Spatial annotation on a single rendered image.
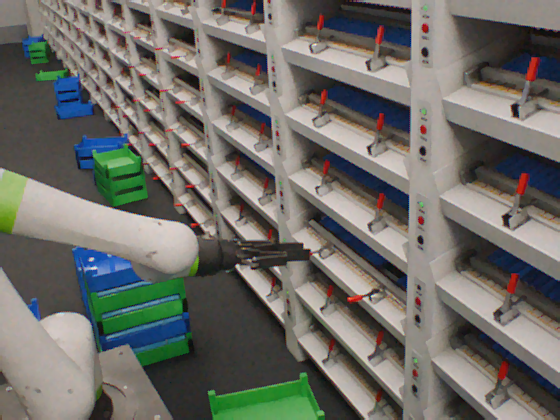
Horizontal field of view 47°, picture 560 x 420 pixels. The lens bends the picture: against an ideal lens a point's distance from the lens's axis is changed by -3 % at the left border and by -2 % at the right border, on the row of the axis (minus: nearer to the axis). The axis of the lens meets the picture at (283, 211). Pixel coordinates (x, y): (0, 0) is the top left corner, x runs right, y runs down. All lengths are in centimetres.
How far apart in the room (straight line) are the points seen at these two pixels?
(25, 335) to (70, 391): 14
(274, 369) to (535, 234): 126
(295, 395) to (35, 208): 110
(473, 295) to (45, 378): 80
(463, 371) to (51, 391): 80
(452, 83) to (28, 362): 89
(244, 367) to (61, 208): 111
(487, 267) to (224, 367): 115
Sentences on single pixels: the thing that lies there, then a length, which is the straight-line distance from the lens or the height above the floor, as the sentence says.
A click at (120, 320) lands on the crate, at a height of 20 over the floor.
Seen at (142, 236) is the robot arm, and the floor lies 78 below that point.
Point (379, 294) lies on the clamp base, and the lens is 160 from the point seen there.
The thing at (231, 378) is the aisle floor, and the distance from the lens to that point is 216.
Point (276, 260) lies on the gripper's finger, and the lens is 152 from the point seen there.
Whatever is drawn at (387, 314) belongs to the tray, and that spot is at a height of 47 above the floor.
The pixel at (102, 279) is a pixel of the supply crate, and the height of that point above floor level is 36.
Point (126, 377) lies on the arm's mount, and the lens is 165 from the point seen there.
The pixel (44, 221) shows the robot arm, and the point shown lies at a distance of 126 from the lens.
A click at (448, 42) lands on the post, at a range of 118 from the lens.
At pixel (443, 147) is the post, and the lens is 122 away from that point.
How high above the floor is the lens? 132
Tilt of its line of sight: 24 degrees down
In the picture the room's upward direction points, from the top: 4 degrees counter-clockwise
